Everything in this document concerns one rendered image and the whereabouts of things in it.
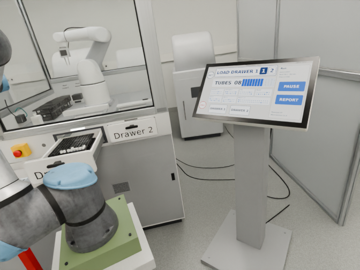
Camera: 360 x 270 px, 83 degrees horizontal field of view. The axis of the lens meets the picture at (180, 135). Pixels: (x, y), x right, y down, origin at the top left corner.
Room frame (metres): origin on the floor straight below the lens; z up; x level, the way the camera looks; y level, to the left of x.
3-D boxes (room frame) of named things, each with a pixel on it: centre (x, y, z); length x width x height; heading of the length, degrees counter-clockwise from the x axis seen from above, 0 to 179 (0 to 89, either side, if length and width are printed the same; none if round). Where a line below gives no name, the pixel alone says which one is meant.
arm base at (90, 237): (0.48, 0.31, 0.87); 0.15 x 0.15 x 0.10
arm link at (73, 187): (0.47, 0.31, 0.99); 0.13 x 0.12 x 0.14; 137
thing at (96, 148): (1.04, 0.58, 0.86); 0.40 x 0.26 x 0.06; 6
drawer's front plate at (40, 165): (0.84, 0.56, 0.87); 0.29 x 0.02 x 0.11; 96
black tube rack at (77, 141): (1.04, 0.58, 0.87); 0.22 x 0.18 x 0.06; 6
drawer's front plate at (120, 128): (1.19, 0.28, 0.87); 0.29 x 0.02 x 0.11; 96
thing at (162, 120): (1.64, 0.61, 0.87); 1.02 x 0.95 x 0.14; 96
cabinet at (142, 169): (1.64, 0.60, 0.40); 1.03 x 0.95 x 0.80; 96
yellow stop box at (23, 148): (1.10, 0.92, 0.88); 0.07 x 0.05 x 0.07; 96
